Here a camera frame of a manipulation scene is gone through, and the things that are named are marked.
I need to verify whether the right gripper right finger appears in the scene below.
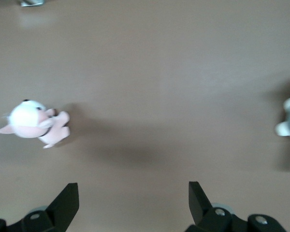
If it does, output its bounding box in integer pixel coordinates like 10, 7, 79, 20
185, 181, 288, 232

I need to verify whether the pale pink white plush dog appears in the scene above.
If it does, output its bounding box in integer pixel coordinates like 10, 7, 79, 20
0, 98, 71, 149

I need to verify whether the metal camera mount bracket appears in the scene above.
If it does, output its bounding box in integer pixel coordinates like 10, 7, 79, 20
20, 0, 44, 7

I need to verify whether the brown table cover sheet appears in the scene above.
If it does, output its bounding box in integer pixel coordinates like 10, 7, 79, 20
0, 0, 290, 232

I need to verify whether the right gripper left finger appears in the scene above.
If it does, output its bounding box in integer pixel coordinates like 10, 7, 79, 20
0, 183, 80, 232

